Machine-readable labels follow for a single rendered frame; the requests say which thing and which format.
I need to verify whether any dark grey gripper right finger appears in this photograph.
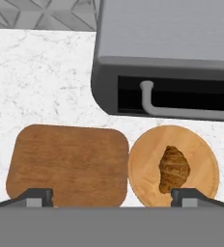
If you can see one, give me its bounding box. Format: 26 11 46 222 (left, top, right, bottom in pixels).
170 187 224 208

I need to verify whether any brown wooden cutting board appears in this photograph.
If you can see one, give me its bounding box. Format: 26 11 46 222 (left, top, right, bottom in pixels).
5 123 130 207

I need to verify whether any round light wooden plate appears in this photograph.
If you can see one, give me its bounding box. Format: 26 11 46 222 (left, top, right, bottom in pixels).
127 124 220 208

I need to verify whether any grey toaster oven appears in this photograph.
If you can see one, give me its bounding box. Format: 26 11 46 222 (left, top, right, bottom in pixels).
90 0 224 123

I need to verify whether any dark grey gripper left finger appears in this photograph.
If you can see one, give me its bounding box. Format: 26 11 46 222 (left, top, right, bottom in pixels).
0 187 54 208

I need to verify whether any grey toaster oven handle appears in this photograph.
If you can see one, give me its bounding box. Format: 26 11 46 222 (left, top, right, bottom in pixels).
139 80 224 122

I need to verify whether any brown croissant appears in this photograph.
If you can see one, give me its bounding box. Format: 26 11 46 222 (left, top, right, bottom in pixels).
157 145 192 195

